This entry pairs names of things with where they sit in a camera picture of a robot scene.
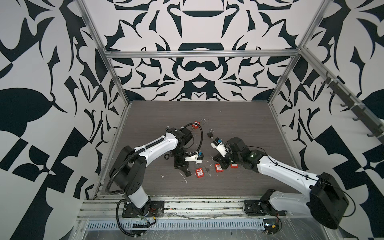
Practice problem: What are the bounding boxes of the silver key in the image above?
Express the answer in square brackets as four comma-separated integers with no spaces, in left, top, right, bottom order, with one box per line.
[205,167,212,177]

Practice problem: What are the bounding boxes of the black padlock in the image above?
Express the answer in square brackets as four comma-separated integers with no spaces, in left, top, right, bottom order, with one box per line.
[207,129,214,139]

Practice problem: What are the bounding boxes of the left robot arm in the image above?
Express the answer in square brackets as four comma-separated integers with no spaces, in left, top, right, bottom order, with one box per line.
[105,123,204,218]

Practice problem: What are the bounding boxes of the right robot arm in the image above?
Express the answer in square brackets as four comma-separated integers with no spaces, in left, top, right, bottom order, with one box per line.
[211,137,350,230]

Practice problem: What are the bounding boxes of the grey hook rack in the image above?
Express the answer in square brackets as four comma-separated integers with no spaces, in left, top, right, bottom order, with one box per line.
[322,71,384,145]

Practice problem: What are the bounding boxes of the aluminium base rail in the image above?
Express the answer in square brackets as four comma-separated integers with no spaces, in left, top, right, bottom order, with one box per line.
[78,196,259,219]

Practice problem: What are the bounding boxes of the white cable duct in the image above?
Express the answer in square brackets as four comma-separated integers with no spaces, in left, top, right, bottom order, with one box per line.
[85,218,266,231]

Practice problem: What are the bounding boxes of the aluminium cage frame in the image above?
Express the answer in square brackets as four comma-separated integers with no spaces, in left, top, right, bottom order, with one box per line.
[74,0,334,181]

